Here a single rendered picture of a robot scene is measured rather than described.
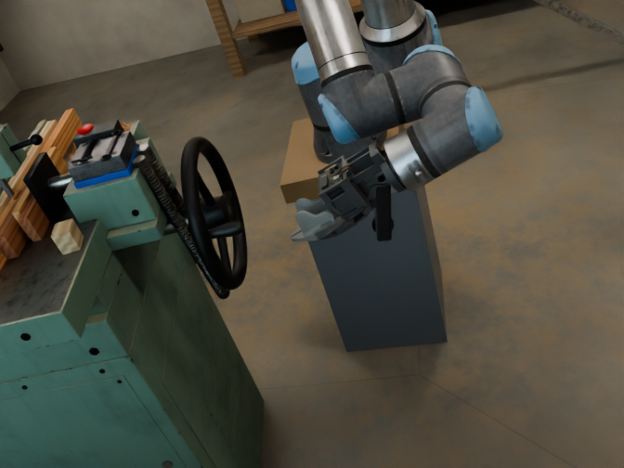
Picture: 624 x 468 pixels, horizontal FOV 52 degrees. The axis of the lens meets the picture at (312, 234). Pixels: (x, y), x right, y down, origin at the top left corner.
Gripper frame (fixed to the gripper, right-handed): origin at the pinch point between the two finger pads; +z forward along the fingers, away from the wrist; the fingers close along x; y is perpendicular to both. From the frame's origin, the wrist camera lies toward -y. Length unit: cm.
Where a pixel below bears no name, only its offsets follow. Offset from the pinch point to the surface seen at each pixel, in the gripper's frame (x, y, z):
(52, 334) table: 18.2, 18.6, 32.3
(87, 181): -5.7, 27.1, 24.3
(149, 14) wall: -347, -5, 125
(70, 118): -44, 30, 41
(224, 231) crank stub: 0.4, 8.8, 9.3
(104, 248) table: -1.1, 17.4, 29.0
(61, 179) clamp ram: -10.9, 28.6, 31.2
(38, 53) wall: -358, 19, 211
